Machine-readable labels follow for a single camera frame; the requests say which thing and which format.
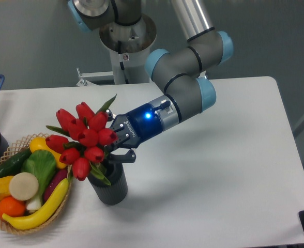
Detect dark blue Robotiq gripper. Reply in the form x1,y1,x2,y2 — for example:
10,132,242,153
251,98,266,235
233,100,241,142
105,103,163,164

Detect red tulip bouquet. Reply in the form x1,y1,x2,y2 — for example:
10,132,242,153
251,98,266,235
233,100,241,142
45,97,118,186

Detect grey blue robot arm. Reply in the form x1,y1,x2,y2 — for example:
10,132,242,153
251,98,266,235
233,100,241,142
68,1,234,164

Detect dark grey ribbed vase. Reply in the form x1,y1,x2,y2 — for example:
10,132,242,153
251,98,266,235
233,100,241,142
87,163,128,206

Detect purple sweet potato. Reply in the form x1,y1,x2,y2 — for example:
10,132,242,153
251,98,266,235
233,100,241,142
43,168,68,202

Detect yellow squash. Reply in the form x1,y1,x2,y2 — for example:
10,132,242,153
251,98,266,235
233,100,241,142
29,137,67,169

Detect green bok choy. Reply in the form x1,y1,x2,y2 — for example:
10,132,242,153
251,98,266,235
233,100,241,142
21,150,56,213

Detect beige round disc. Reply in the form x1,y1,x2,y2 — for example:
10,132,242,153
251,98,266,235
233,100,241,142
9,172,39,201

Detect green cucumber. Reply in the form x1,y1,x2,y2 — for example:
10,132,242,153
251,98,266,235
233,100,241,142
0,149,32,178

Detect yellow bell pepper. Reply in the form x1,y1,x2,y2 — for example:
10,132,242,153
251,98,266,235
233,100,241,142
0,176,14,200

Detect yellow banana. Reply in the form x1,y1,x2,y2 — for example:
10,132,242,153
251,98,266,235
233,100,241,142
2,178,69,230

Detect orange fruit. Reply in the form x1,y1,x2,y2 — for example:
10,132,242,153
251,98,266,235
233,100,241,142
0,196,26,219

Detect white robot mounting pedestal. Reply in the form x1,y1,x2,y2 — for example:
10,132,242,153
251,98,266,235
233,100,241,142
77,48,150,86

